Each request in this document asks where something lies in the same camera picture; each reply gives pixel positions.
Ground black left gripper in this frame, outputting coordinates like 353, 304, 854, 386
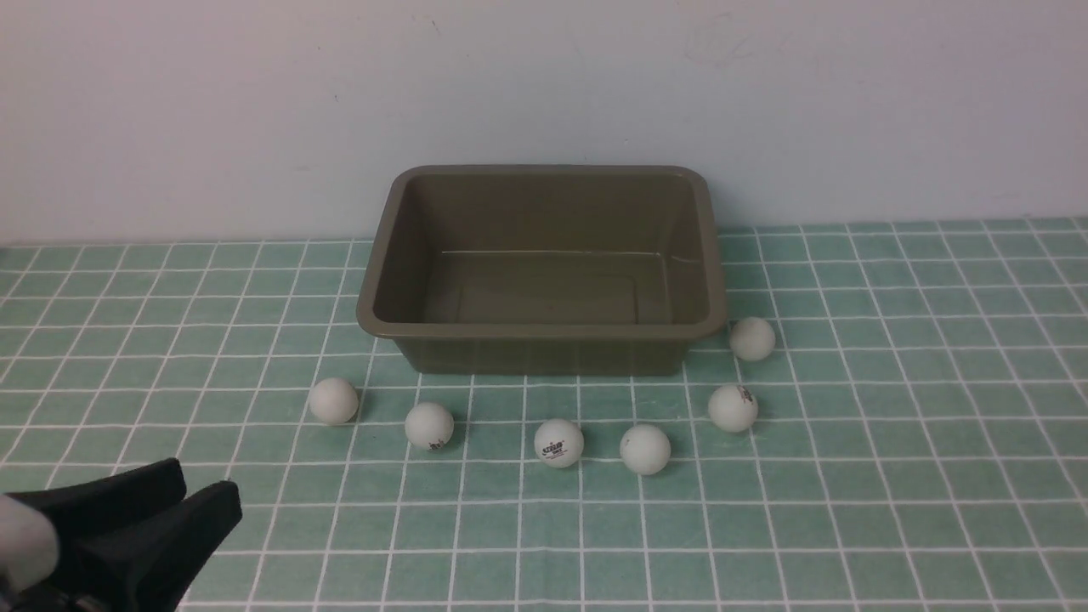
3, 458, 242, 611

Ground white ping-pong ball with mark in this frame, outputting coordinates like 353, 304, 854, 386
404, 400, 455, 451

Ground white ping-pong ball red logo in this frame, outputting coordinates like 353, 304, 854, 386
533, 418, 586, 468

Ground plain white ping-pong ball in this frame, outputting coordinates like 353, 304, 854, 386
620, 423, 672, 476

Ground white ping-pong ball dark smudge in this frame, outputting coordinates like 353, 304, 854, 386
707, 385, 759, 434

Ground olive green plastic bin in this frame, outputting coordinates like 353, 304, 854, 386
356, 164, 728, 377

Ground green checkered table mat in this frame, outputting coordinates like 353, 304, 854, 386
1, 218, 1087, 611

